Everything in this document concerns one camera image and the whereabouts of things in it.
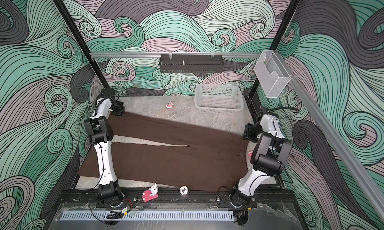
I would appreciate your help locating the clear acrylic wall box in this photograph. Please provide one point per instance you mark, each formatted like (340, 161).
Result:
(272, 73)

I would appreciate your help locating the small pink white cupcake toy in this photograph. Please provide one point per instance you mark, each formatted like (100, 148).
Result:
(170, 105)

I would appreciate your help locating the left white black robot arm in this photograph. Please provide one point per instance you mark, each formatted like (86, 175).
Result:
(100, 134)

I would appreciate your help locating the white plastic laundry basket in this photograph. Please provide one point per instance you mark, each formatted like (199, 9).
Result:
(218, 99)

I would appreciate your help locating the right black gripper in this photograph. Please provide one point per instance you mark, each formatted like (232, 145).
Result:
(247, 135)

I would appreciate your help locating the aluminium wall rail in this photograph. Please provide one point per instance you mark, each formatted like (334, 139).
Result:
(134, 54)

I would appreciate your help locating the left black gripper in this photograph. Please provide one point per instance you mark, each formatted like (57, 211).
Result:
(117, 113)

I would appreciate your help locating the white slotted cable duct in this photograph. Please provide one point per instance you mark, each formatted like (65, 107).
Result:
(151, 216)

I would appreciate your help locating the black front mounting rail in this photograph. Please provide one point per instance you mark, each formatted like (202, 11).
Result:
(221, 199)

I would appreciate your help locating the brown trousers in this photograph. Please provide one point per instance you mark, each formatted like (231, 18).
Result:
(180, 155)

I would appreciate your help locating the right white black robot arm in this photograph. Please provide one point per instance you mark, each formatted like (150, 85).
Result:
(268, 157)

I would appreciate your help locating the pink card with bunny figure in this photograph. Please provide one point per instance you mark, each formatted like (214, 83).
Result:
(151, 193)

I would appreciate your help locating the black perforated wall tray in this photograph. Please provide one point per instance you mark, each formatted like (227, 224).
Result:
(199, 64)

